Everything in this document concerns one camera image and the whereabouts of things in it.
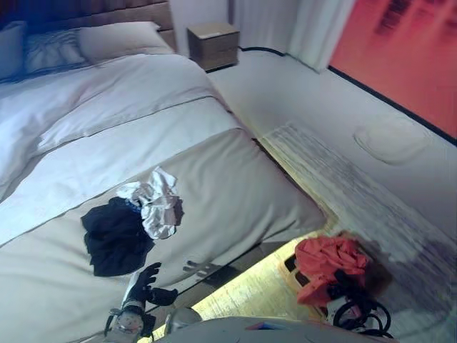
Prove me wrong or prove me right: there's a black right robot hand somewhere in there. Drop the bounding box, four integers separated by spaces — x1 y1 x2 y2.
327 270 362 302

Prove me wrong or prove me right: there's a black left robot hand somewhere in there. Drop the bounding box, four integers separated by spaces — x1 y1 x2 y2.
121 262 179 307

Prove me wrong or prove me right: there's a black garment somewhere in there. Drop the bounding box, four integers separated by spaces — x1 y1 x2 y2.
80 196 157 278

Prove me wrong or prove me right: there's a white garment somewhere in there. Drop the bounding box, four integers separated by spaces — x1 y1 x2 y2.
116 166 186 241

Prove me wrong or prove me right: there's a brown wicker basket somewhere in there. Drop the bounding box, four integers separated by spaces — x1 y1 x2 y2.
281 231 396 322

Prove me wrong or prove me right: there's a panelled bed base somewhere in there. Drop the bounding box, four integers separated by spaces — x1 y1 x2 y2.
146 238 298 322

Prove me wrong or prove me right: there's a bed with white bedding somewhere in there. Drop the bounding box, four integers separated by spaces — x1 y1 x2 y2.
0 126 328 343

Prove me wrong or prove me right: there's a red orange garment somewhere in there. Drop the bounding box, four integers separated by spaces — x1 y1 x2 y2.
294 234 371 307

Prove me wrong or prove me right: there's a grey robot torso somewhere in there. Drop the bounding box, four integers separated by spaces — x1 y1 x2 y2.
156 309 393 343

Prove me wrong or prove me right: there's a grey streaked area rug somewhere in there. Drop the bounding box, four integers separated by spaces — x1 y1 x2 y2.
191 120 457 343

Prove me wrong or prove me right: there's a white textured blanket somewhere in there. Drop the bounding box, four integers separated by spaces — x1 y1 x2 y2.
0 95 244 248

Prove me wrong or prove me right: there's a small white oval mat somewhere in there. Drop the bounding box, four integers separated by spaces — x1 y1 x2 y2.
353 122 432 166

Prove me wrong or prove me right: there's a white smooth duvet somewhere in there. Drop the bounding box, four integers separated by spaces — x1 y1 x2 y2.
0 53 230 202

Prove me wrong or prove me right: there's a beige pillow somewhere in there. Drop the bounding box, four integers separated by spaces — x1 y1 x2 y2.
76 20 173 66
0 20 29 81

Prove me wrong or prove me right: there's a brown wooden nightstand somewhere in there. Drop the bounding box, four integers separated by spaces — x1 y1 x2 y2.
186 21 241 74

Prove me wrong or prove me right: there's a grey patterned cushion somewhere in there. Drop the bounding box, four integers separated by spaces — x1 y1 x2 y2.
23 28 91 75

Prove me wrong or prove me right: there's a white curtain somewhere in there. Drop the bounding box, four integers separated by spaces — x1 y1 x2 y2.
232 0 355 75

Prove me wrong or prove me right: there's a brown padded headboard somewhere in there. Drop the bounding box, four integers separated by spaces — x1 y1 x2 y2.
80 0 178 51

